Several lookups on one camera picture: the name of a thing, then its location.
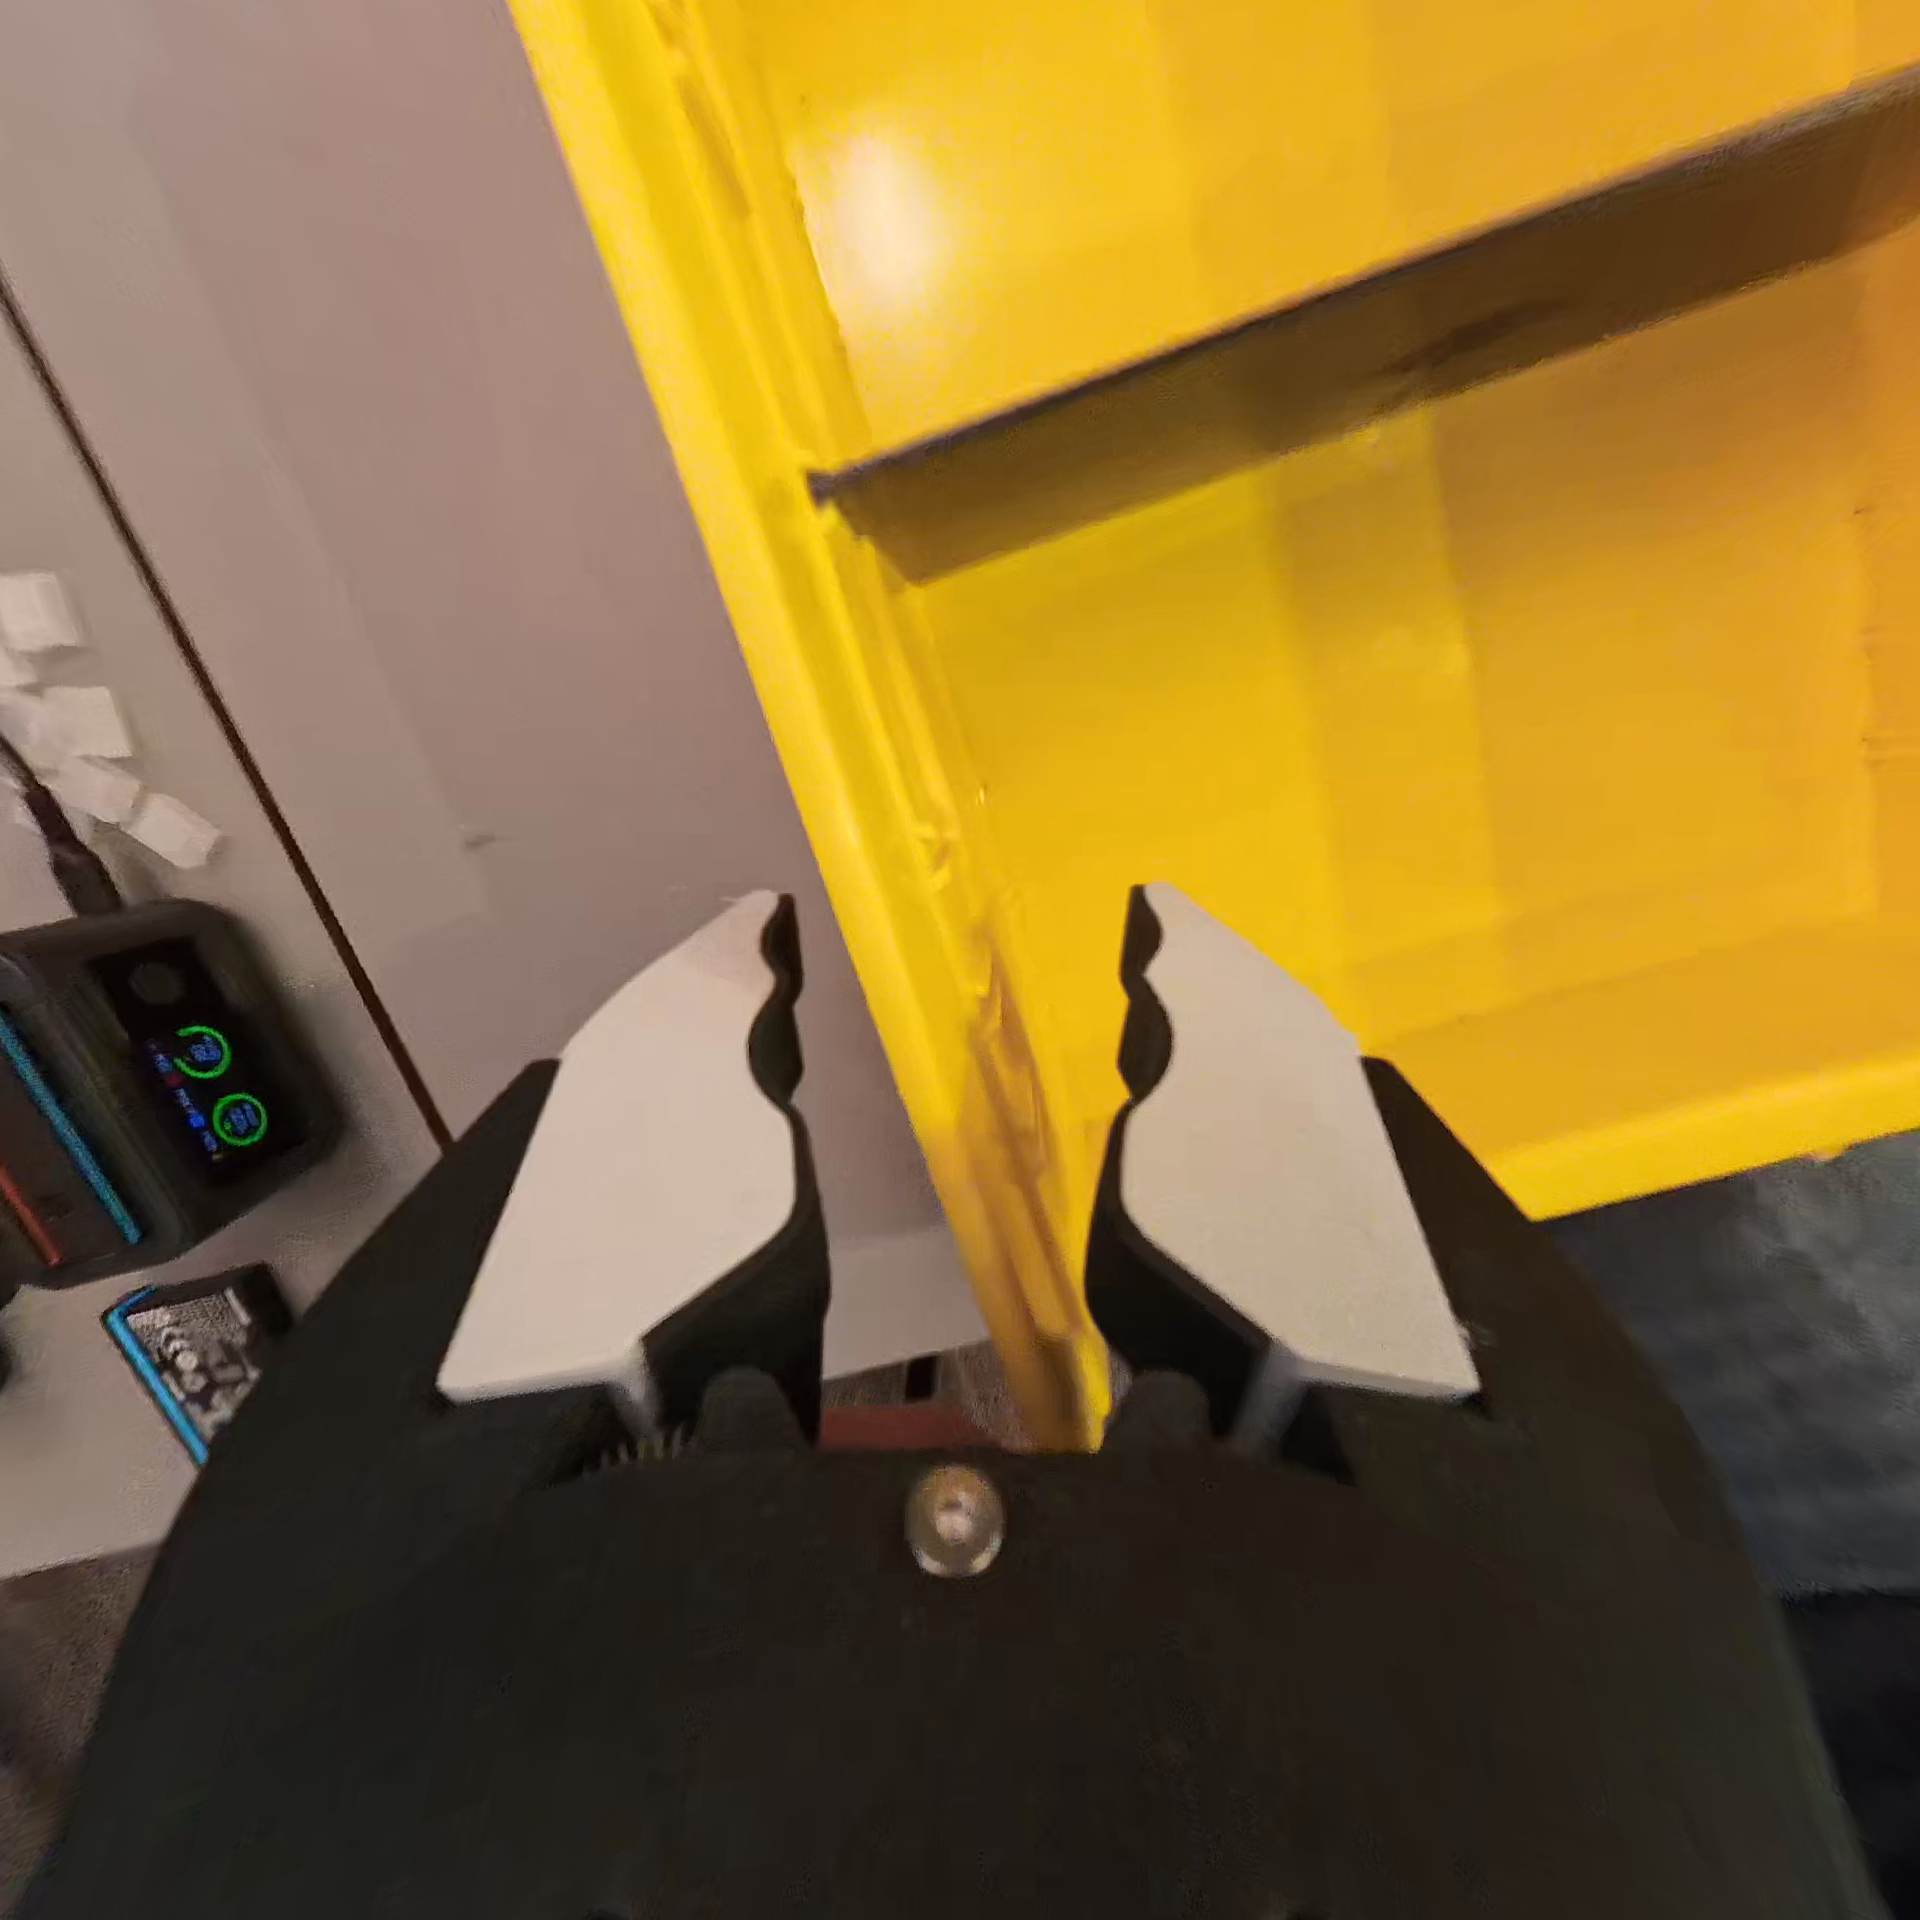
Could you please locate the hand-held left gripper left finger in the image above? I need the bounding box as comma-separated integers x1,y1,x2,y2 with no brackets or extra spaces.
434,889,831,1450

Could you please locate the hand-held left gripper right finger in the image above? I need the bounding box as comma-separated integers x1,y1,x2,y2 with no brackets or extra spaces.
1083,883,1484,1453

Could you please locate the yellow plastic bin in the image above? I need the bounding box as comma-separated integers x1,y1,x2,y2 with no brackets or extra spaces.
510,0,1920,1457

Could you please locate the blue-edged circuit board box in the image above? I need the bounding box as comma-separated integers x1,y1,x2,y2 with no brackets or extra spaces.
103,1264,298,1468

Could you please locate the black device with display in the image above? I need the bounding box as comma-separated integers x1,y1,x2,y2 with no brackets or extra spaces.
0,901,346,1296

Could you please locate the black bin divider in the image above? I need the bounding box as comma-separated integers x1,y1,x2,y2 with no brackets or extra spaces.
807,67,1920,588

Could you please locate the black power cable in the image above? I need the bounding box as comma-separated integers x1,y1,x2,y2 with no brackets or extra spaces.
0,736,126,921

